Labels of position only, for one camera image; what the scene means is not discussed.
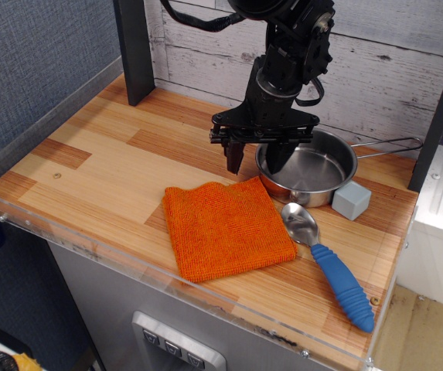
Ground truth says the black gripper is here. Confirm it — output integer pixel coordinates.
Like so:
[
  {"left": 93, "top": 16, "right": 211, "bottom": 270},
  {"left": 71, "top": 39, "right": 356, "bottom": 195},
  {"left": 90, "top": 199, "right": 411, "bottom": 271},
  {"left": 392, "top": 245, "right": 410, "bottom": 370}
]
[{"left": 210, "top": 79, "right": 319, "bottom": 175}]

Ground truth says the stainless steel pot with handle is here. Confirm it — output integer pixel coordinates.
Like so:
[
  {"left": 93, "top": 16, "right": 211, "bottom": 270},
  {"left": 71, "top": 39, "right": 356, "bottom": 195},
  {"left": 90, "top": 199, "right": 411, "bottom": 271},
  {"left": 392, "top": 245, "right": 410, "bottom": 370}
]
[{"left": 255, "top": 130, "right": 423, "bottom": 208}]

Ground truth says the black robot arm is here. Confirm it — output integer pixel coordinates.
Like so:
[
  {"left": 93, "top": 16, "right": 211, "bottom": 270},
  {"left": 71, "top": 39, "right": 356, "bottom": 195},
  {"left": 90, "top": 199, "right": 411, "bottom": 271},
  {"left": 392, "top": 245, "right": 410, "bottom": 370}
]
[{"left": 162, "top": 1, "right": 335, "bottom": 174}]

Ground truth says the orange folded cloth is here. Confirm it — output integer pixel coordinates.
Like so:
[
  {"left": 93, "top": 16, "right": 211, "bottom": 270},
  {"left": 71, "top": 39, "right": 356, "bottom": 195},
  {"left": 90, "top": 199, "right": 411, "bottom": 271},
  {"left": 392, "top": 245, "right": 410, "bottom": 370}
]
[{"left": 162, "top": 177, "right": 298, "bottom": 283}]

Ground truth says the grey cube block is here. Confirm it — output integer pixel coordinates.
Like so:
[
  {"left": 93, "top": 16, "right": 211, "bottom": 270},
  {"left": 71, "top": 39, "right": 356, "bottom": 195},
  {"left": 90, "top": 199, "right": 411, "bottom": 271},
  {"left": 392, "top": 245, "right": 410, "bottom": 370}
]
[{"left": 332, "top": 181, "right": 372, "bottom": 221}]

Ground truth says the clear acrylic table guard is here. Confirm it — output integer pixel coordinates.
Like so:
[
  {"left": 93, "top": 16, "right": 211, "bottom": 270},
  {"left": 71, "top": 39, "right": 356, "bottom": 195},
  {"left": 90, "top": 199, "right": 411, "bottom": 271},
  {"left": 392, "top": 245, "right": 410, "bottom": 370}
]
[{"left": 0, "top": 56, "right": 419, "bottom": 371}]

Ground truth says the white aluminium side unit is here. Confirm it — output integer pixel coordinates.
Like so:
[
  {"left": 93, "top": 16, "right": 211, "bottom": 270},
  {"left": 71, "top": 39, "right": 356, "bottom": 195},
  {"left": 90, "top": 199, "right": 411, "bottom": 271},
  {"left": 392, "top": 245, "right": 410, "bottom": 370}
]
[{"left": 397, "top": 145, "right": 443, "bottom": 304}]

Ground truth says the silver button control panel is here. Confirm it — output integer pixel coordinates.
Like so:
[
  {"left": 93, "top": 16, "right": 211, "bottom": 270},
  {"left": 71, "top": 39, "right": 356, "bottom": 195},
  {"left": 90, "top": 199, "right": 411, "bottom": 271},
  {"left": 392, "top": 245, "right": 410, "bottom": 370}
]
[{"left": 131, "top": 311, "right": 227, "bottom": 370}]

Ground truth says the yellow tape object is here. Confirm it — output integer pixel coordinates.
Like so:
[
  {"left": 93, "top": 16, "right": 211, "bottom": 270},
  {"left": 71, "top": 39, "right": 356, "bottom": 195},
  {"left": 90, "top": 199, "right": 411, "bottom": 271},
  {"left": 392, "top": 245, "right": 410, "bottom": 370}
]
[{"left": 12, "top": 353, "right": 43, "bottom": 371}]

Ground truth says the spoon with blue handle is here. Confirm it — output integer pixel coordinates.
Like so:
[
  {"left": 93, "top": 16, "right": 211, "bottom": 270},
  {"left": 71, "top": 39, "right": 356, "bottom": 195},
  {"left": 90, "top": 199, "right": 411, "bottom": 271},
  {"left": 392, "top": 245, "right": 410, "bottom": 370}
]
[{"left": 281, "top": 203, "right": 375, "bottom": 333}]

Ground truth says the dark left frame post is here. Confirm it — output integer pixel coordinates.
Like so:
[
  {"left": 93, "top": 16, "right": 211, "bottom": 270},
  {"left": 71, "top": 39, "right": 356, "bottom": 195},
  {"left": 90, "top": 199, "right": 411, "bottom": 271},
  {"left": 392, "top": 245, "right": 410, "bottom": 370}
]
[{"left": 113, "top": 0, "right": 155, "bottom": 106}]

